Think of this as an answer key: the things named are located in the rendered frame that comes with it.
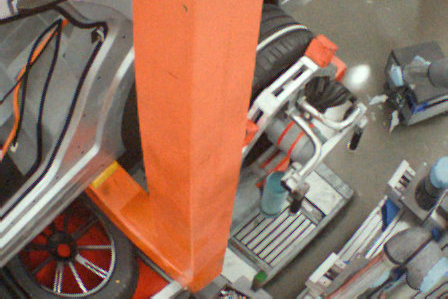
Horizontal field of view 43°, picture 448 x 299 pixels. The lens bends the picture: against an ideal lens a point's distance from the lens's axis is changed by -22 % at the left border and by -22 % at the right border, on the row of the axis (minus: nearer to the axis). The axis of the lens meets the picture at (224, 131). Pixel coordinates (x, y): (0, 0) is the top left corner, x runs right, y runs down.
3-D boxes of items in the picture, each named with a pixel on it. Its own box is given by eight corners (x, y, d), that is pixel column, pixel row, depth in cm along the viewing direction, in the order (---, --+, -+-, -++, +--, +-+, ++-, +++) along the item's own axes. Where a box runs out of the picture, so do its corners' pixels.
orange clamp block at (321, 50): (311, 53, 233) (322, 34, 229) (328, 67, 231) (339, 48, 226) (302, 55, 228) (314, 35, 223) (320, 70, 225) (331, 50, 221)
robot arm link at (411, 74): (445, 93, 194) (394, 91, 242) (463, 88, 196) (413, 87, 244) (438, 59, 193) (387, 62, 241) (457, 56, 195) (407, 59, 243)
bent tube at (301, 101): (324, 76, 238) (328, 60, 228) (363, 112, 232) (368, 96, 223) (293, 106, 231) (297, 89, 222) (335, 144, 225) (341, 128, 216)
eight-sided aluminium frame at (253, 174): (312, 109, 278) (330, 31, 230) (323, 119, 276) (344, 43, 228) (214, 200, 258) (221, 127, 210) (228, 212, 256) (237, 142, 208)
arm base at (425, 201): (446, 190, 235) (454, 180, 227) (430, 217, 229) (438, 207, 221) (425, 170, 240) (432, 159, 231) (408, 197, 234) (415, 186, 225)
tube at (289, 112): (289, 110, 230) (293, 93, 221) (331, 148, 224) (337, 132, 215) (252, 145, 224) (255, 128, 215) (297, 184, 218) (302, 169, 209)
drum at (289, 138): (285, 114, 253) (289, 93, 240) (327, 152, 246) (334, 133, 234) (258, 139, 247) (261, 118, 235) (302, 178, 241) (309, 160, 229)
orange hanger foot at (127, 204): (100, 156, 270) (91, 113, 240) (193, 246, 254) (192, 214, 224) (75, 180, 264) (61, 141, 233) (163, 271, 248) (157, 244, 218)
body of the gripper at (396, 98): (390, 99, 243) (405, 78, 244) (382, 97, 252) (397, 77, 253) (400, 113, 245) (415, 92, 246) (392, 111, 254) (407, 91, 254)
